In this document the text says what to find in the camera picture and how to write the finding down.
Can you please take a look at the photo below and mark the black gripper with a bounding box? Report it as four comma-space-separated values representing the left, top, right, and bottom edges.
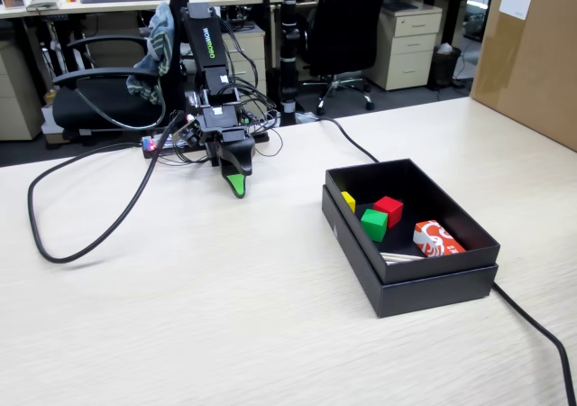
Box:
197, 104, 257, 199

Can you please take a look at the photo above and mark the red wooden cube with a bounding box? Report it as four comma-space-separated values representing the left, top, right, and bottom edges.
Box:
372, 195, 405, 229

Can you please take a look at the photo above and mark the black cardboard box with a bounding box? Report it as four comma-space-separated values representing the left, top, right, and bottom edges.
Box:
325, 157, 502, 286

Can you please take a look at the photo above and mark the large brown cardboard box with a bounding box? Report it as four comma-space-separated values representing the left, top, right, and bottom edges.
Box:
469, 0, 577, 152

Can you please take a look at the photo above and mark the black controller board with LEDs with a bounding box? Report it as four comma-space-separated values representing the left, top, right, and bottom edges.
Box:
141, 134, 182, 160

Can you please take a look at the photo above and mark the black vertical pole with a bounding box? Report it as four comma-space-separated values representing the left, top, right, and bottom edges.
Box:
278, 0, 302, 127

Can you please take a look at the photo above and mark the striped grey green cloth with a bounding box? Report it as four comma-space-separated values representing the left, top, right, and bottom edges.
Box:
125, 1, 178, 106

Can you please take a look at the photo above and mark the green wooden cube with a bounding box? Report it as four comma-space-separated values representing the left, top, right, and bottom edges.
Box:
360, 208, 389, 244

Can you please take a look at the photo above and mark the black office chair with armrests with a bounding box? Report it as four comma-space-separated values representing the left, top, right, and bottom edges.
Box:
50, 0, 191, 144

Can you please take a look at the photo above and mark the black mesh office chair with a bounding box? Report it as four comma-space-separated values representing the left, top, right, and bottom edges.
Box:
300, 0, 391, 116

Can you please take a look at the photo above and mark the silver metal stick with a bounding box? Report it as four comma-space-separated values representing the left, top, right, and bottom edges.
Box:
379, 251, 426, 263

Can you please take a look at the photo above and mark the beige three drawer cabinet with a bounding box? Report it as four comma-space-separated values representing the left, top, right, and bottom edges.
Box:
362, 3, 444, 92

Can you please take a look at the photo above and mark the orange white printed carton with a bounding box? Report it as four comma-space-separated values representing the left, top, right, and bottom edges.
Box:
412, 219, 467, 260

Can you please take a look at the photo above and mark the black waste bin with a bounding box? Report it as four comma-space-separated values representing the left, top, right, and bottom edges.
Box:
426, 43, 463, 90

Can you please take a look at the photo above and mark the small wrist camera board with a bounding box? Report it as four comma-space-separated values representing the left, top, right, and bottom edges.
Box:
173, 115, 204, 149

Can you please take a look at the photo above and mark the thin black wire bundle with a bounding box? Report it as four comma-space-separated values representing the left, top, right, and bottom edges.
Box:
211, 15, 286, 166

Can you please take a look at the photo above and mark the thick black camera cable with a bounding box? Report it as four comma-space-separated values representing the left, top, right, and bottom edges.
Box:
26, 110, 187, 264

